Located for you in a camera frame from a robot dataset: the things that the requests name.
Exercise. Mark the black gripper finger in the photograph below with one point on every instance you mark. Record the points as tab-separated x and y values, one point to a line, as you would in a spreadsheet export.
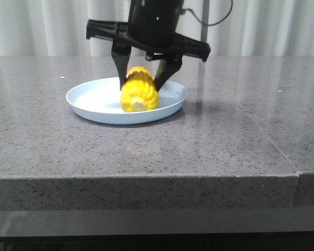
167	68
123	62

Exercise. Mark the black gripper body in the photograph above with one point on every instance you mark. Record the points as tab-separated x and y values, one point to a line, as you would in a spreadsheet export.
151	27

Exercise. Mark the yellow corn cob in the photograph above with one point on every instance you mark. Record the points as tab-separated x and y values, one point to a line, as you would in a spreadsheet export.
139	92

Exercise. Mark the light blue round plate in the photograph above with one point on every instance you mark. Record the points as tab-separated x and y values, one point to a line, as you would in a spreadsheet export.
99	101

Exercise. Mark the white pleated curtain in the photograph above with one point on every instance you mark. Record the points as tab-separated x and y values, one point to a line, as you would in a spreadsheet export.
232	28

